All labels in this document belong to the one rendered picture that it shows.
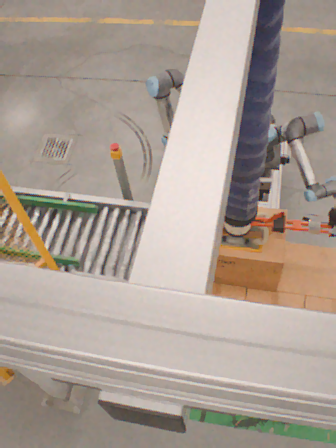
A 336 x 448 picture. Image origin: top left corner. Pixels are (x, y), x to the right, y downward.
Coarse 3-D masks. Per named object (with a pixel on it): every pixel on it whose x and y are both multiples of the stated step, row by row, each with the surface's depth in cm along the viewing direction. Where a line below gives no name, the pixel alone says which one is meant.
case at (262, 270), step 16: (272, 208) 317; (272, 240) 304; (224, 256) 301; (240, 256) 299; (256, 256) 299; (272, 256) 298; (224, 272) 320; (240, 272) 315; (256, 272) 311; (272, 272) 307; (272, 288) 326
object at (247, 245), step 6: (222, 234) 307; (222, 240) 303; (228, 240) 304; (246, 240) 300; (252, 240) 302; (222, 246) 302; (228, 246) 302; (234, 246) 301; (240, 246) 301; (246, 246) 300; (252, 246) 300; (258, 246) 300; (258, 252) 300
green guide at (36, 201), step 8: (0, 192) 381; (0, 200) 387; (24, 200) 379; (32, 200) 376; (40, 200) 374; (48, 200) 374; (56, 200) 373; (64, 200) 372; (56, 208) 379; (64, 208) 376; (72, 208) 374; (80, 208) 371; (88, 208) 369; (96, 208) 370
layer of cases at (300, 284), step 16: (288, 256) 342; (304, 256) 341; (320, 256) 339; (288, 272) 335; (304, 272) 334; (320, 272) 333; (224, 288) 333; (240, 288) 332; (256, 288) 331; (288, 288) 329; (304, 288) 328; (320, 288) 327; (288, 304) 323; (304, 304) 323; (320, 304) 320
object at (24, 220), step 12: (0, 168) 228; (0, 180) 233; (12, 192) 243; (12, 204) 249; (12, 216) 259; (24, 216) 261; (12, 228) 265; (24, 228) 268; (24, 240) 279; (36, 240) 281; (0, 252) 271; (48, 252) 297; (36, 264) 301; (48, 264) 305; (0, 372) 350; (12, 372) 367
